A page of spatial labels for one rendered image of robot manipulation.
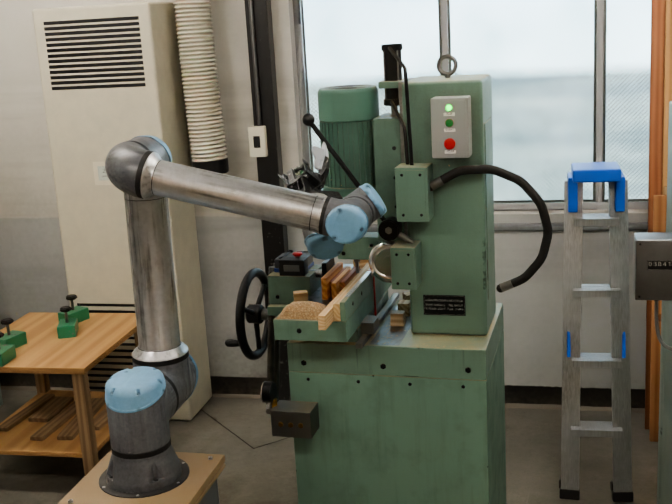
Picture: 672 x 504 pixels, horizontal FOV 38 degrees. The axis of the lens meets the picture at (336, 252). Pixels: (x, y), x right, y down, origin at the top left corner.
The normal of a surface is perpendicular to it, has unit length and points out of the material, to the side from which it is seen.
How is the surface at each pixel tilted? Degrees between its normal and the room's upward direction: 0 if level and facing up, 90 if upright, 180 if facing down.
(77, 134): 90
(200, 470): 1
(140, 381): 6
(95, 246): 90
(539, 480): 0
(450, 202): 90
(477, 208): 90
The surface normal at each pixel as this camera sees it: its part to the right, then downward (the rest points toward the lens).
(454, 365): -0.27, 0.25
